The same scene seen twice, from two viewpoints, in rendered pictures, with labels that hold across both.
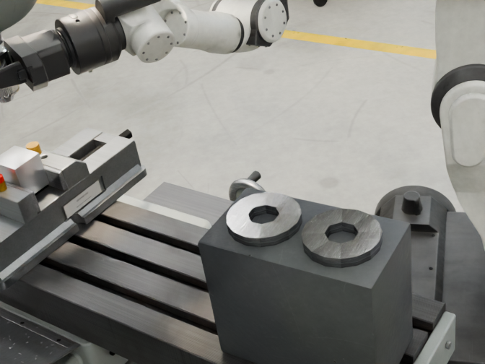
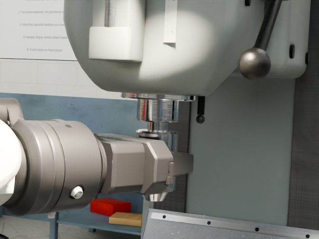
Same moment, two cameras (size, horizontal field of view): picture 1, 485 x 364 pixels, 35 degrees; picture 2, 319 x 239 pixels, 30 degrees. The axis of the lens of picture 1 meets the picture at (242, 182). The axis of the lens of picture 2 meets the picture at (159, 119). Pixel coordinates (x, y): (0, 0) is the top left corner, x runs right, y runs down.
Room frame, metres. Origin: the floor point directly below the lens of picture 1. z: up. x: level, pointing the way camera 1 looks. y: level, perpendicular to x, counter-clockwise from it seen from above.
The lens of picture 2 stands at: (1.68, 0.13, 1.32)
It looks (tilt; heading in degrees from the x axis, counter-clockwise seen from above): 3 degrees down; 163
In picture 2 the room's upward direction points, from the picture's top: 3 degrees clockwise
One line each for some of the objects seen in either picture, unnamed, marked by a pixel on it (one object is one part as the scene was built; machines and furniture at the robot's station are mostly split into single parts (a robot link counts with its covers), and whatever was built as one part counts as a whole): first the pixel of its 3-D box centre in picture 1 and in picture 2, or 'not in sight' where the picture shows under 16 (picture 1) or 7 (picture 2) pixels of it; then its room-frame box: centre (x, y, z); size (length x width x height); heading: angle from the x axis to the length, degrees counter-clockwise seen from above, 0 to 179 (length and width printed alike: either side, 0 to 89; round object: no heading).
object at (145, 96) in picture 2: not in sight; (158, 95); (1.04, 0.33, 1.31); 0.09 x 0.09 x 0.01
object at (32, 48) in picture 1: (55, 53); (89, 166); (1.08, 0.24, 1.23); 0.13 x 0.12 x 0.10; 26
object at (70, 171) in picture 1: (48, 165); not in sight; (1.11, 0.32, 1.03); 0.12 x 0.06 x 0.04; 50
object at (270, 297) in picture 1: (309, 287); not in sight; (0.69, -0.06, 1.04); 0.22 x 0.12 x 0.20; 55
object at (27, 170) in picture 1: (20, 172); not in sight; (1.06, 0.35, 1.05); 0.06 x 0.05 x 0.06; 50
